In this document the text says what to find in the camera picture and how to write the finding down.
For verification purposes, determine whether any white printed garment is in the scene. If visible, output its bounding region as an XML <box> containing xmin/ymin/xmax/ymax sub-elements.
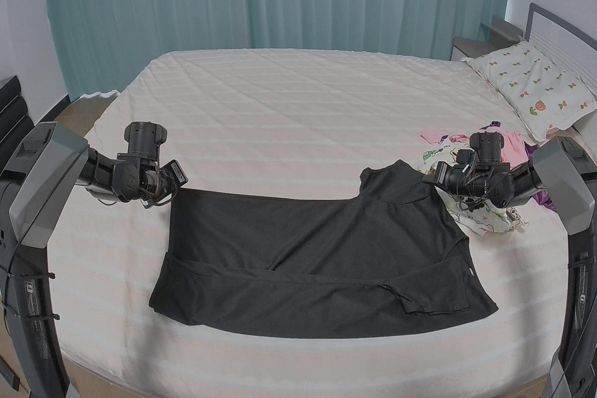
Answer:
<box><xmin>416</xmin><ymin>144</ymin><xmax>530</xmax><ymax>238</ymax></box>

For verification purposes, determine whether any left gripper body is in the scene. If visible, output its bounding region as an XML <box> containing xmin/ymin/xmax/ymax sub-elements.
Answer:
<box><xmin>137</xmin><ymin>160</ymin><xmax>188</xmax><ymax>201</ymax></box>

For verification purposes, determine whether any purple garment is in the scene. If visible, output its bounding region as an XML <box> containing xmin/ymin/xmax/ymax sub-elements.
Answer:
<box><xmin>487</xmin><ymin>120</ymin><xmax>557</xmax><ymax>213</ymax></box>

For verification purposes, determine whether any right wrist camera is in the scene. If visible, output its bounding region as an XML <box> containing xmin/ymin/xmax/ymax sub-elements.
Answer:
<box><xmin>455</xmin><ymin>148</ymin><xmax>476</xmax><ymax>171</ymax></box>

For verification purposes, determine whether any black T-shirt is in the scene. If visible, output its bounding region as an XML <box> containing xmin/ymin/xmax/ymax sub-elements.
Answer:
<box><xmin>148</xmin><ymin>159</ymin><xmax>499</xmax><ymax>339</ymax></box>

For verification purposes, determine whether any grey bedside table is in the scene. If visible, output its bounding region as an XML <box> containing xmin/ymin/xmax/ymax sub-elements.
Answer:
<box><xmin>451</xmin><ymin>15</ymin><xmax>523</xmax><ymax>61</ymax></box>

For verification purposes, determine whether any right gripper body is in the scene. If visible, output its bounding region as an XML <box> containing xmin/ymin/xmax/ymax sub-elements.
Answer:
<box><xmin>422</xmin><ymin>162</ymin><xmax>488</xmax><ymax>197</ymax></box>

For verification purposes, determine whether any black cabinet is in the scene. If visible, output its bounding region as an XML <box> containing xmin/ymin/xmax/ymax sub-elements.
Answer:
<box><xmin>0</xmin><ymin>76</ymin><xmax>34</xmax><ymax>164</ymax></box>

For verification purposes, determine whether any white printed pillow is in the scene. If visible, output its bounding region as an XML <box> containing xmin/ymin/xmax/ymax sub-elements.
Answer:
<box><xmin>462</xmin><ymin>39</ymin><xmax>597</xmax><ymax>142</ymax></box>

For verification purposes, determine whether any pink garment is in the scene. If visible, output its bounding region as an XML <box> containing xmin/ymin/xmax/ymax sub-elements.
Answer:
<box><xmin>421</xmin><ymin>128</ymin><xmax>528</xmax><ymax>168</ymax></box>

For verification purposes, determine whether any bed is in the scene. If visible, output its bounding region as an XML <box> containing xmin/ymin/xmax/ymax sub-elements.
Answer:
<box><xmin>47</xmin><ymin>2</ymin><xmax>597</xmax><ymax>398</ymax></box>

